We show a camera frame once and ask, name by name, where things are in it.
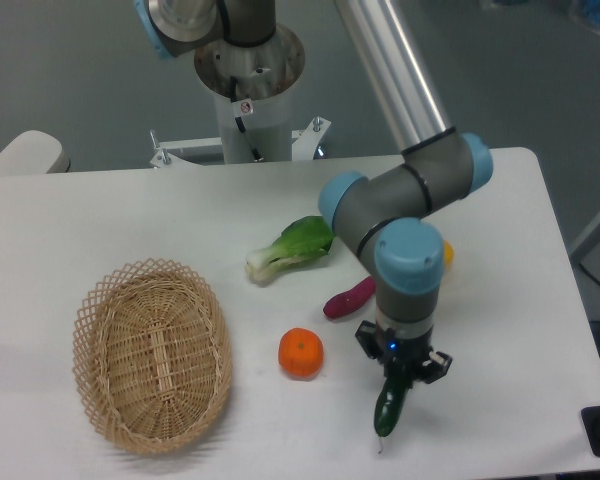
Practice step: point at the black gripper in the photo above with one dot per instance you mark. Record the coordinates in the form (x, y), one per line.
(388, 346)

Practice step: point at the green cucumber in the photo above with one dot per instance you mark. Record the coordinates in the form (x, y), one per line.
(389, 405)

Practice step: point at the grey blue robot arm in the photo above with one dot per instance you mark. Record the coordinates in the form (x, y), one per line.
(380, 220)

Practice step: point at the purple sweet potato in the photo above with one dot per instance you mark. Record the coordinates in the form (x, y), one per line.
(350, 301)

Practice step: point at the orange pumpkin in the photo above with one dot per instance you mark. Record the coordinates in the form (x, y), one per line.
(300, 353)

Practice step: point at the yellow bell pepper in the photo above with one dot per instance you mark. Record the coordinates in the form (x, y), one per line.
(449, 254)

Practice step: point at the green bok choy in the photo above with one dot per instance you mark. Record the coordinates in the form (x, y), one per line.
(299, 244)

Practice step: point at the woven wicker basket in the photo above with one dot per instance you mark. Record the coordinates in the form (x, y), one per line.
(152, 358)

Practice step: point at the white chair back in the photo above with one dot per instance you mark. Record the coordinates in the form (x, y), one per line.
(33, 153)

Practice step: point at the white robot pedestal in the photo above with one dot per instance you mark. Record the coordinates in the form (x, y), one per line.
(252, 89)

